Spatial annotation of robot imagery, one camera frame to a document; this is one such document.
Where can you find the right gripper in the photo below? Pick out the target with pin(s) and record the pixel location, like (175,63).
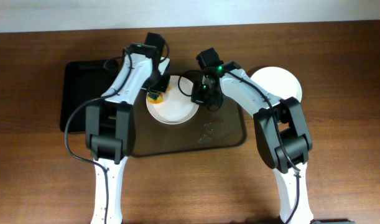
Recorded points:
(209,101)

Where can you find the brown serving tray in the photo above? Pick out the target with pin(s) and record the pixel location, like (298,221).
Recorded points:
(205,130)

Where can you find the black plastic tray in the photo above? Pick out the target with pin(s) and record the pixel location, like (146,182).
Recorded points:
(85,80)

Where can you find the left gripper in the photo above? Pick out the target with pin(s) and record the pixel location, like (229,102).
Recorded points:
(158,88)

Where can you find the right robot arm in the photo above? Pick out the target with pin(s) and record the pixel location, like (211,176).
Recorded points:
(282,135)

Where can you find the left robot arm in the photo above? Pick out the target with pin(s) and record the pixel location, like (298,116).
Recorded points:
(109,125)

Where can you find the yellow green sponge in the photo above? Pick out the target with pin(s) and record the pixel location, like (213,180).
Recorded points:
(155,97)

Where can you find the light green plate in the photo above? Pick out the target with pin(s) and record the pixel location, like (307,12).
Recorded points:
(278,81)

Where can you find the pink white plate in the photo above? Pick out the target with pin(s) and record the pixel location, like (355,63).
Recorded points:
(176,108)

